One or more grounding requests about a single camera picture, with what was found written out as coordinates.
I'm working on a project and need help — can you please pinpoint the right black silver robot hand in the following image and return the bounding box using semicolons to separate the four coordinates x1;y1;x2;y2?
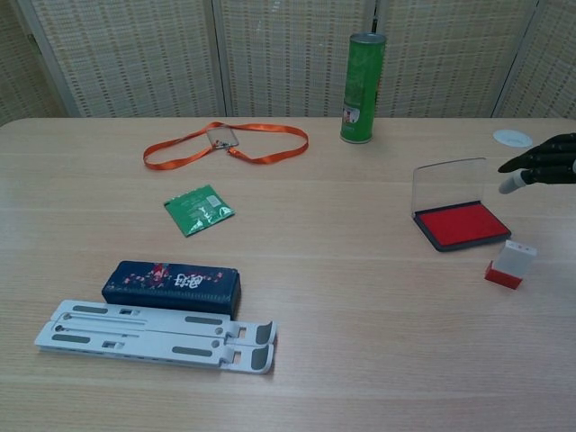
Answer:
497;131;576;195

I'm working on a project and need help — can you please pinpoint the red white stamp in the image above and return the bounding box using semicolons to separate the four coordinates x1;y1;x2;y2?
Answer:
483;239;537;290

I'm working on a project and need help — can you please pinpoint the red ink pad clear lid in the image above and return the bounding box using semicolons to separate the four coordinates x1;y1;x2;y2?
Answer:
411;157;513;253

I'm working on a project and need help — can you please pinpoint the green cylindrical canister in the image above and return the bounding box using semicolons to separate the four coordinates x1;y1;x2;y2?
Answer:
339;32;388;145

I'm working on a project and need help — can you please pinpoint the woven bamboo folding screen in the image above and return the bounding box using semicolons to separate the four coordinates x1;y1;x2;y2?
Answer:
0;0;576;128

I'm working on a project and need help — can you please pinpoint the clear badge holder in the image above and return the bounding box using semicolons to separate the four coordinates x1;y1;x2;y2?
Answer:
206;125;239;149

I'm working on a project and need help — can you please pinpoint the green foil sachet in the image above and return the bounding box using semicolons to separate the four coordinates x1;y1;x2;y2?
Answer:
163;183;237;238

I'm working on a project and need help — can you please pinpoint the dark blue floral pencil case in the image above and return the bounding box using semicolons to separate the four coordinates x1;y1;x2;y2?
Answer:
101;260;243;316

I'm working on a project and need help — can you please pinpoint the white folding laptop stand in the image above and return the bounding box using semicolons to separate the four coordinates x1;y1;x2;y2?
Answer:
33;299;279;375

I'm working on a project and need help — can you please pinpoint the orange lanyard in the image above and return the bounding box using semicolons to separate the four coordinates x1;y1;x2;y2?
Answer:
143;121;310;171

